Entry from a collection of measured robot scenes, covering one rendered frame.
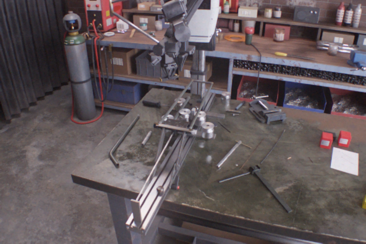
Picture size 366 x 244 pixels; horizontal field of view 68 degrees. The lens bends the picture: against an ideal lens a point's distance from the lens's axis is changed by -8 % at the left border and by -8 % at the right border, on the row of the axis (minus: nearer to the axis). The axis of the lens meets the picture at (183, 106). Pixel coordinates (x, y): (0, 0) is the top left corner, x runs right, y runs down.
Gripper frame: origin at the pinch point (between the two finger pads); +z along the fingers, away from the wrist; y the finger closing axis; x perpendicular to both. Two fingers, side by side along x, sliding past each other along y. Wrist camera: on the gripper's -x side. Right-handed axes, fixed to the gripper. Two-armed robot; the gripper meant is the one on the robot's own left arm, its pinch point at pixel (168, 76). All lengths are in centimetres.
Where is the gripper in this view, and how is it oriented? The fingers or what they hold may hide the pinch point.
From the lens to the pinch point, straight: 153.9
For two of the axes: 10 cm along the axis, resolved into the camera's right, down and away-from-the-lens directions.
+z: 0.0, 8.7, 4.9
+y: 5.0, 4.2, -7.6
